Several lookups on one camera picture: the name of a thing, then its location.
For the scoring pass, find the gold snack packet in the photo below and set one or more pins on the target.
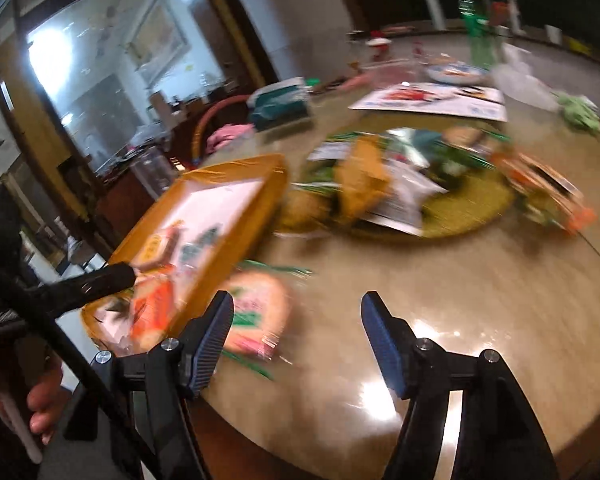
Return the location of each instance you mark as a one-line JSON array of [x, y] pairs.
[[302, 207]]

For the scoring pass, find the white printed snack packet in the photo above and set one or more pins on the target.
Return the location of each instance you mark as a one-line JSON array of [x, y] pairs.
[[400, 197]]

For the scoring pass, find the large orange cracker packet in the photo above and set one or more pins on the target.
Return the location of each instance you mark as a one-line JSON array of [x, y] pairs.
[[152, 310]]

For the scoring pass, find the white paper roll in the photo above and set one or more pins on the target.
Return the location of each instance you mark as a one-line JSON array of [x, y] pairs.
[[434, 7]]

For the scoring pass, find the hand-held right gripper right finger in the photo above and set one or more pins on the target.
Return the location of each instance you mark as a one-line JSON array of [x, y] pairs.
[[387, 350]]

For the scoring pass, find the brown snack packet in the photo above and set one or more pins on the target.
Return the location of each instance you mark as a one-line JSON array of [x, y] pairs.
[[362, 175]]

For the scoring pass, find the pink cloth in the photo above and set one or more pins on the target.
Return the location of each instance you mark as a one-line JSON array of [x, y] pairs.
[[227, 135]]

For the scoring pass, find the orange snack packet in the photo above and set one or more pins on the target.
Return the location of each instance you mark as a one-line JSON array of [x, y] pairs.
[[545, 195]]

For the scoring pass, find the silver snack packet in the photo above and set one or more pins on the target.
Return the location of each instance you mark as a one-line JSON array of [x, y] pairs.
[[410, 145]]

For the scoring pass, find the person's left hand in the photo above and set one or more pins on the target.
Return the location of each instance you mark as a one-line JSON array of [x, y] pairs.
[[42, 400]]

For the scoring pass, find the white spray bottle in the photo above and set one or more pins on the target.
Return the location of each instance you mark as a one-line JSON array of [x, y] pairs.
[[513, 12]]

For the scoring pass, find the small white cup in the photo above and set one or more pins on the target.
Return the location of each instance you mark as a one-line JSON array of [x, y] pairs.
[[554, 34]]

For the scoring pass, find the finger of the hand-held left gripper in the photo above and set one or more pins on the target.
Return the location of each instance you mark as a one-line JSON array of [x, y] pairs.
[[90, 285]]

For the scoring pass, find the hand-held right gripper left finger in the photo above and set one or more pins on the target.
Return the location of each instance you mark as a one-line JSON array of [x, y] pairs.
[[207, 345]]

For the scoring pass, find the green tissue box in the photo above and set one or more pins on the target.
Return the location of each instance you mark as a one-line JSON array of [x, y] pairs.
[[280, 107]]

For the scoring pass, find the clear plastic container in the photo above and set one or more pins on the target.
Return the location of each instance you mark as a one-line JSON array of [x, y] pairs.
[[385, 72]]

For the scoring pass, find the round gold plate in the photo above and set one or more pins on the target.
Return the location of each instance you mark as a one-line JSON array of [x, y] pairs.
[[460, 200]]

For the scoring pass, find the green crumpled wrapper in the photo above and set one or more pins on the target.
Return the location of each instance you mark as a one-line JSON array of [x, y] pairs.
[[580, 112]]

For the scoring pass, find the clear glass pitcher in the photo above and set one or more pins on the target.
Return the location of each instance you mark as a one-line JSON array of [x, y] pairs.
[[152, 172]]

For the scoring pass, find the green glass bottle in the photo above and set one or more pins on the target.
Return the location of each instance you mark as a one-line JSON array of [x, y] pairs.
[[477, 40]]

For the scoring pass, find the gold paper tray box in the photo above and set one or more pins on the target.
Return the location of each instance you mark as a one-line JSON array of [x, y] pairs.
[[230, 255]]

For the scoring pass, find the rattan chair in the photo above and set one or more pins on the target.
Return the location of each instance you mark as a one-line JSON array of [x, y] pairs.
[[200, 125]]

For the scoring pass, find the clear plastic bag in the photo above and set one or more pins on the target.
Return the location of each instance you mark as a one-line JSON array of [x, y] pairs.
[[520, 85]]

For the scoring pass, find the white green snack packet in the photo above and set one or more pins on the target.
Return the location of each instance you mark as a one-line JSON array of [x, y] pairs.
[[330, 152]]

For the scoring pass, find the red white bottle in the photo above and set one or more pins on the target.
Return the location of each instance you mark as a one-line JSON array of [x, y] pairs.
[[380, 45]]

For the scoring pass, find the printed paper sheet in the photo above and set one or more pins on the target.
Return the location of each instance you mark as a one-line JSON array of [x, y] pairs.
[[430, 102]]

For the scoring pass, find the small orange cracker packet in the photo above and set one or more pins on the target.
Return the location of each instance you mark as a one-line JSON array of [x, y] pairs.
[[160, 245]]

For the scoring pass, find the round cracker packet green label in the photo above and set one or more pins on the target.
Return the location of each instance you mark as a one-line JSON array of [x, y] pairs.
[[260, 310]]

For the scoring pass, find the white bowl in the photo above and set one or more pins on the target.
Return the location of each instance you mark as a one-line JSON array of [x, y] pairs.
[[455, 74]]

